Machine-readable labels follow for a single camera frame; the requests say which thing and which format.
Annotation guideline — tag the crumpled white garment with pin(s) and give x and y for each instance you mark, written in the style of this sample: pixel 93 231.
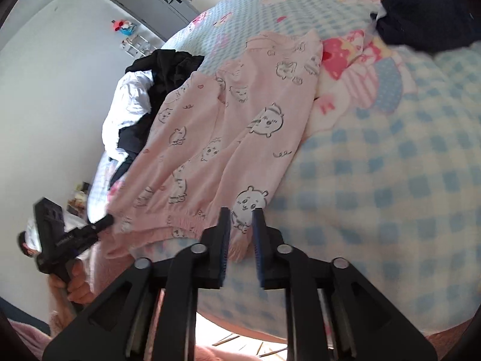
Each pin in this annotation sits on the crumpled white garment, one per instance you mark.
pixel 127 105

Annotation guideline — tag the folded dark navy garment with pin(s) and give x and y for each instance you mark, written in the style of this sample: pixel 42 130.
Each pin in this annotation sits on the folded dark navy garment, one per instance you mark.
pixel 421 22

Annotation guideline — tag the crumpled black garment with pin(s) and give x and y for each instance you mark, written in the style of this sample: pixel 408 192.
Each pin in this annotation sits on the crumpled black garment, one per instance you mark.
pixel 169 69

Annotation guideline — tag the small white rack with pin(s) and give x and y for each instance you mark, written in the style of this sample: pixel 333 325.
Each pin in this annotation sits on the small white rack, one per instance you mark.
pixel 139 45

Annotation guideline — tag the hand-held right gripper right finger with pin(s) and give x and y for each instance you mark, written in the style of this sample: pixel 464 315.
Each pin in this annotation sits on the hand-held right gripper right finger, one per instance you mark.
pixel 257 250

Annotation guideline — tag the pink printed pajama pants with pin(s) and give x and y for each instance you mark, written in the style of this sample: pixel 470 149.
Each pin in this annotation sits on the pink printed pajama pants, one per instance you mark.
pixel 218 139

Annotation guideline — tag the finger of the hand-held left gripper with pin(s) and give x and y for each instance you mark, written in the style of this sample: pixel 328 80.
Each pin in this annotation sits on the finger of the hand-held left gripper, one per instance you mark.
pixel 103 223

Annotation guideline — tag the person's left hand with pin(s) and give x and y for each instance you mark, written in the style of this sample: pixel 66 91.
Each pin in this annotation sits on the person's left hand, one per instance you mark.
pixel 79 285

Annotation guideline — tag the red and blue plush toy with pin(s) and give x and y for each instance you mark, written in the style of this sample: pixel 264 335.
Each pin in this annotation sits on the red and blue plush toy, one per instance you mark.
pixel 122 26

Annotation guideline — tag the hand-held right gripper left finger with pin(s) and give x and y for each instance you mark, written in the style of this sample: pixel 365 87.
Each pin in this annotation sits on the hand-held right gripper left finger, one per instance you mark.
pixel 224 250

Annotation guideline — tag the crumpled navy garment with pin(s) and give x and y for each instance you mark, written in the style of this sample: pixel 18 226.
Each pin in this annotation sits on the crumpled navy garment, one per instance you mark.
pixel 131 135

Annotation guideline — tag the blue checked printed blanket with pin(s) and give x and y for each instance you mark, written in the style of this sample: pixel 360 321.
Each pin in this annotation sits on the blue checked printed blanket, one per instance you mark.
pixel 375 180

